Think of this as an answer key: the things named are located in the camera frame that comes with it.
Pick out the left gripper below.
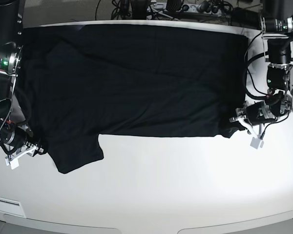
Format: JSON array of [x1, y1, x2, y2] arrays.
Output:
[[229, 91, 293, 129]]

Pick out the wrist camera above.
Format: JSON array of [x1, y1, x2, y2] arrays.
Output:
[[5, 156, 19, 170], [250, 137, 264, 149]]

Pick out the dark navy T-shirt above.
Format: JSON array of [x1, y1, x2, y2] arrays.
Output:
[[17, 24, 248, 174]]

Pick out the tangled black cables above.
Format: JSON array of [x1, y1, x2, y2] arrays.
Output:
[[95, 0, 235, 22]]

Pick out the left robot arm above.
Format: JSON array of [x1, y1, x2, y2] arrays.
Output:
[[230, 0, 293, 127]]

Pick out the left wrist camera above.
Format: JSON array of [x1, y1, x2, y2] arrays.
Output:
[[250, 137, 264, 149]]

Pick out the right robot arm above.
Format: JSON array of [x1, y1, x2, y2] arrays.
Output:
[[0, 0, 43, 161]]

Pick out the white box at table edge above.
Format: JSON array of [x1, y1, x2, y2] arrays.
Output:
[[0, 197, 26, 218]]

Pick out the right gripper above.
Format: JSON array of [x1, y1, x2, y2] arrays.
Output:
[[0, 119, 44, 156]]

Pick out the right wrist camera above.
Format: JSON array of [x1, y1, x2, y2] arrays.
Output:
[[5, 156, 19, 170]]

